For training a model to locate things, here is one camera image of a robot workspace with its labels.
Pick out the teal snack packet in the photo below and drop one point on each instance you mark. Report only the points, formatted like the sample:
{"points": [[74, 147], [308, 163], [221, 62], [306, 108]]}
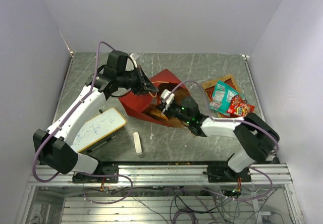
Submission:
{"points": [[222, 97]]}

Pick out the small whiteboard orange frame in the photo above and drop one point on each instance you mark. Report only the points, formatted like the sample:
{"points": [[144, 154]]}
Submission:
{"points": [[80, 144]]}

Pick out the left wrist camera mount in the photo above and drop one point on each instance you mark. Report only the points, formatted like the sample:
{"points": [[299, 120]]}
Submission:
{"points": [[134, 56]]}

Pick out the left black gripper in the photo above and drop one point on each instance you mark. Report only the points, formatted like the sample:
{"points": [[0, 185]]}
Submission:
{"points": [[142, 87]]}

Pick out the red paper bag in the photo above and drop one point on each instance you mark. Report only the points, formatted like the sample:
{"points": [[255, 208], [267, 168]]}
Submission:
{"points": [[137, 105]]}

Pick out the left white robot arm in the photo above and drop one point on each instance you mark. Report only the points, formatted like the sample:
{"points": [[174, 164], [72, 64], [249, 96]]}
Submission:
{"points": [[53, 145]]}

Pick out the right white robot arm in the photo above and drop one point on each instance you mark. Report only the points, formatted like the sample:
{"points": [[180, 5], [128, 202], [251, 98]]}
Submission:
{"points": [[255, 136]]}

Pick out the aluminium extrusion frame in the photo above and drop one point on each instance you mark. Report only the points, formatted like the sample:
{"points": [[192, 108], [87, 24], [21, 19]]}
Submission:
{"points": [[172, 175]]}

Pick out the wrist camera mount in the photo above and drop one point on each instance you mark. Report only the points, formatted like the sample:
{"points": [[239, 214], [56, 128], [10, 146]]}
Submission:
{"points": [[167, 98], [134, 56]]}

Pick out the red yellow snack packet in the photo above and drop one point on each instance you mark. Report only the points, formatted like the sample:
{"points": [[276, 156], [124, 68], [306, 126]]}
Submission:
{"points": [[239, 107]]}

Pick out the white marker eraser stick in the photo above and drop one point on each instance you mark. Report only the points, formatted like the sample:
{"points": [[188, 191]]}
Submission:
{"points": [[137, 143]]}

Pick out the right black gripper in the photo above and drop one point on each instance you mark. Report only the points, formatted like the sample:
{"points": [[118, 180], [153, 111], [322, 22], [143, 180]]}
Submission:
{"points": [[166, 112]]}

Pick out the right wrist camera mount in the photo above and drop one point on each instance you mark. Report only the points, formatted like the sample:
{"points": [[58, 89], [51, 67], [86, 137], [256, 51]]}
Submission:
{"points": [[167, 98]]}

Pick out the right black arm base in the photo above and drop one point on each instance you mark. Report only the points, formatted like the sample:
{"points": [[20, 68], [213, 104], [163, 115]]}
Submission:
{"points": [[219, 172]]}

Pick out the orange snack packet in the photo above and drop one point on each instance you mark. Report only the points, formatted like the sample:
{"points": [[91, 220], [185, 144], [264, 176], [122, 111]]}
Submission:
{"points": [[157, 114]]}

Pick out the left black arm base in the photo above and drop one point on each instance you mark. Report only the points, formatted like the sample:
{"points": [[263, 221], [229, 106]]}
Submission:
{"points": [[104, 173]]}

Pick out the gold teal chips bag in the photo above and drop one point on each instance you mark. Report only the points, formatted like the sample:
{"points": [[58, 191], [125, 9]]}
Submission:
{"points": [[227, 79]]}

